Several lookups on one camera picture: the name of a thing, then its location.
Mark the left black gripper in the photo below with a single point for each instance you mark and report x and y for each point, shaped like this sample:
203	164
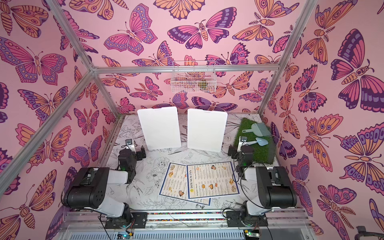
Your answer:
139	153

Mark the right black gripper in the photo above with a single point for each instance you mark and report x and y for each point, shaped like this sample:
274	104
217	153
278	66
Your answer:
234	151

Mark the white narrow rack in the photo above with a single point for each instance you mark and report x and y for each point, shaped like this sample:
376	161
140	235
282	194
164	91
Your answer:
206	130

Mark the dim sum menu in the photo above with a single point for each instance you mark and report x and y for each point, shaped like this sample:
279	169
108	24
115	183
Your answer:
175	185
211	180

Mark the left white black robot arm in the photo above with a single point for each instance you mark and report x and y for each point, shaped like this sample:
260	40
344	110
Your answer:
88	190

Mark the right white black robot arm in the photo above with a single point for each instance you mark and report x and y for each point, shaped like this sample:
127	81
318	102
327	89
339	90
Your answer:
273	188

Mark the left white rack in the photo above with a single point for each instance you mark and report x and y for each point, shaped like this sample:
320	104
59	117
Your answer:
160	128

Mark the green artificial grass mat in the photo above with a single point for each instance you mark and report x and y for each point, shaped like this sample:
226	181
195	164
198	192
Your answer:
245	136

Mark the green yellow item in basket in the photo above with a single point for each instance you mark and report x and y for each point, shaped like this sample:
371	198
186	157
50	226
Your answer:
203	85

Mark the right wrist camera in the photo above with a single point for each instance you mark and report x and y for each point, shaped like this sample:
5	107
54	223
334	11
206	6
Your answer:
242	141

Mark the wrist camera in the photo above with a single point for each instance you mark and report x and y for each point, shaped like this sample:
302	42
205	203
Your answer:
242	141
129	144

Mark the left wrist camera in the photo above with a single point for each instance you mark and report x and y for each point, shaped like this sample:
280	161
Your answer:
129	144

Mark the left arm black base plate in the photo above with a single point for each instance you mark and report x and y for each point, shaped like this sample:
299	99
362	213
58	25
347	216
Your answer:
135	220

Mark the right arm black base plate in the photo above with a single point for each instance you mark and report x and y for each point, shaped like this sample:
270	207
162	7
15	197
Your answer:
240	219

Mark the aluminium front rail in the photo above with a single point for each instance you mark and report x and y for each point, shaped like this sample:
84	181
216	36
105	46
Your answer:
291	224

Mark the white wire wall basket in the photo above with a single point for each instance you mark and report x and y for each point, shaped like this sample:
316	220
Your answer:
186	74

